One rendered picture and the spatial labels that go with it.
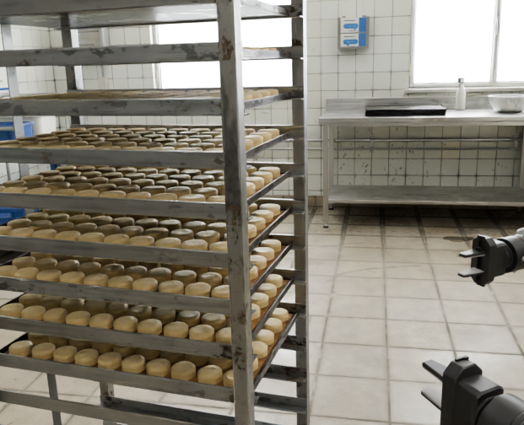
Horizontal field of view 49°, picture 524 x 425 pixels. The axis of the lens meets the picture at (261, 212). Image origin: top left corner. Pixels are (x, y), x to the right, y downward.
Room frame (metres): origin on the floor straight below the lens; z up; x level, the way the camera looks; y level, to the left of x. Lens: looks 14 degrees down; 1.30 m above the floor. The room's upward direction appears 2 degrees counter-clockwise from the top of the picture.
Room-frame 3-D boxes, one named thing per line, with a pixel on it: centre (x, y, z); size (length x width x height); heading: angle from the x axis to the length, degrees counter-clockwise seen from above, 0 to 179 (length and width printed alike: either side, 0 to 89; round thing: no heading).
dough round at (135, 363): (1.11, 0.28, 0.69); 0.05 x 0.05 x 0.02
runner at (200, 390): (1.08, 0.32, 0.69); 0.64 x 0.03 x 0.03; 72
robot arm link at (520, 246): (1.36, -0.58, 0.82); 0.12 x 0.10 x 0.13; 117
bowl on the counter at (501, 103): (4.57, -1.95, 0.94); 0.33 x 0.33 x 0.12
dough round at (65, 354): (1.16, 0.44, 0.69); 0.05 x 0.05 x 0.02
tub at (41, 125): (4.34, 1.75, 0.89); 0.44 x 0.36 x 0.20; 87
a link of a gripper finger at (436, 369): (0.79, -0.26, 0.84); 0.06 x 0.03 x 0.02; 27
